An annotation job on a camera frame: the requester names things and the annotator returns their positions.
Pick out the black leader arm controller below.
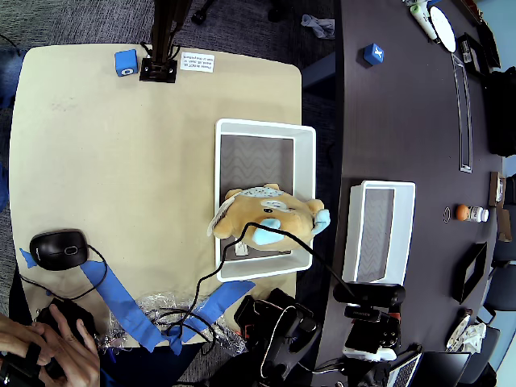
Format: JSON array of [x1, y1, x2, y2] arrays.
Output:
[[0, 300, 98, 382]]

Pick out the black computer mouse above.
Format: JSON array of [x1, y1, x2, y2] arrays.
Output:
[[29, 228, 90, 272]]

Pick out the black flat case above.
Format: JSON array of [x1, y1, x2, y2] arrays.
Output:
[[476, 22, 502, 70]]

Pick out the crumpled white paper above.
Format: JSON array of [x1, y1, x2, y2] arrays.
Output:
[[459, 321, 489, 352]]

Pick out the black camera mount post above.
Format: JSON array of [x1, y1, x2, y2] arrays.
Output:
[[139, 0, 191, 84]]

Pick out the blue cube white X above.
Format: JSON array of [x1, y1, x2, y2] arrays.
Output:
[[362, 43, 385, 65]]

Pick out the black mouse cable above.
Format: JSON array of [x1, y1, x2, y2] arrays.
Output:
[[19, 243, 109, 302]]

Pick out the long blue tape strip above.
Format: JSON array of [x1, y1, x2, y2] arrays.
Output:
[[79, 260, 173, 354]]

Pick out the white printed paper label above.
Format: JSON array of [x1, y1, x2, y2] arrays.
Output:
[[179, 52, 215, 73]]

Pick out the blue cube white O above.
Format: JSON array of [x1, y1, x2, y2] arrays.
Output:
[[114, 48, 139, 77]]

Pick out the grey crumpled cloth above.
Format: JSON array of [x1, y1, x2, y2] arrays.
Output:
[[301, 14, 336, 40]]

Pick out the brown cardboard piece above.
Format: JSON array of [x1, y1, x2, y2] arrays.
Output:
[[494, 206, 514, 243]]

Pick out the white bottle green cap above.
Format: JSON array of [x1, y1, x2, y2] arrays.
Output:
[[409, 2, 439, 40]]

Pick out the small blue tape piece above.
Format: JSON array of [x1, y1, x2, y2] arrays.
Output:
[[19, 247, 40, 270]]

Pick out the blue office chair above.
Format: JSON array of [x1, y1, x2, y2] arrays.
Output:
[[483, 268, 516, 312], [489, 237, 516, 268]]

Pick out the dark laptop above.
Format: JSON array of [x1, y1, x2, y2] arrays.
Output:
[[386, 348, 472, 387]]

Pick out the clear crumpled plastic wrap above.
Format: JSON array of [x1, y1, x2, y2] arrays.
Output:
[[100, 290, 248, 356]]

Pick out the tan plush toy blue ears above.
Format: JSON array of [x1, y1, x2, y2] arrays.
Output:
[[206, 183, 331, 257]]

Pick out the small white plastic bin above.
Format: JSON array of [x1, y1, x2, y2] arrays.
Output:
[[341, 180, 416, 286]]

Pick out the blue fabric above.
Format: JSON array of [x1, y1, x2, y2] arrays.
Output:
[[0, 48, 23, 110]]

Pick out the white pill bottle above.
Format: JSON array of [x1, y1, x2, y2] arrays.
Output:
[[467, 205, 490, 223]]

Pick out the small brown box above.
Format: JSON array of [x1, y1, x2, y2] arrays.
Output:
[[488, 170, 507, 208]]

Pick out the large white plastic bin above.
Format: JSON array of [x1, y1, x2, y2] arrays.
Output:
[[214, 118, 317, 282]]

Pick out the white round plate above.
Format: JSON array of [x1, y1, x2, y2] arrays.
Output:
[[428, 5, 458, 52]]

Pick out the person's hand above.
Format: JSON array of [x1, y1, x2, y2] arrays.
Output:
[[0, 304, 101, 387]]

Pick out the black webcam cable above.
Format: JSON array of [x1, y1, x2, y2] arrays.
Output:
[[151, 220, 356, 356]]

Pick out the navy blue clothing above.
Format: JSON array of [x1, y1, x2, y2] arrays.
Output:
[[96, 342, 206, 387]]

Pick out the black open tray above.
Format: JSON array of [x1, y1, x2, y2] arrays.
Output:
[[456, 31, 487, 77]]

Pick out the wide blue tape strip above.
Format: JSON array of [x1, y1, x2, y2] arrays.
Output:
[[165, 280, 257, 356]]

